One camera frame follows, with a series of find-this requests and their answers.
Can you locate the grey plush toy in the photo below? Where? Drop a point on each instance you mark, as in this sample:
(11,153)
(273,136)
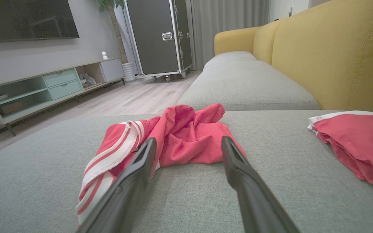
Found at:
(87,80)

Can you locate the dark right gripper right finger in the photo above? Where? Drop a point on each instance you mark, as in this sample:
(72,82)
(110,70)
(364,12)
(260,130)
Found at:
(257,204)

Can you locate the grey curtain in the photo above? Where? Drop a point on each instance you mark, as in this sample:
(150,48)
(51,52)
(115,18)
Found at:
(228,26)

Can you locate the potted tree with green leaves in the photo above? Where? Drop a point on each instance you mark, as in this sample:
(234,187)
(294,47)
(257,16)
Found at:
(117,32)

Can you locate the white ribbed plant pot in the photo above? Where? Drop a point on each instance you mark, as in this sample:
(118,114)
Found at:
(129,72)

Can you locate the small white figurine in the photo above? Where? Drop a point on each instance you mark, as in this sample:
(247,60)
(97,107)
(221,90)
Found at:
(104,55)

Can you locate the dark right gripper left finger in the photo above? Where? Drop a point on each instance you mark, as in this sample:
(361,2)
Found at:
(125,197)

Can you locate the red garment with white stripes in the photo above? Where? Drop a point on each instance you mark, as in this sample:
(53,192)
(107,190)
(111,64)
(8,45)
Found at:
(186,139)

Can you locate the black wheeled flight case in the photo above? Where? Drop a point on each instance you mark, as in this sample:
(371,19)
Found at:
(154,38)

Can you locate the red garment with number print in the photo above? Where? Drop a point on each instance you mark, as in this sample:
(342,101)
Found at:
(361,142)

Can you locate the grey and green TV cabinet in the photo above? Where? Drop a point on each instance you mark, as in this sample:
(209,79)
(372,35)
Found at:
(60,84)

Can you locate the black flat television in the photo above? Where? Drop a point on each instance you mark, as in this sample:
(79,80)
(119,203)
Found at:
(24,19)

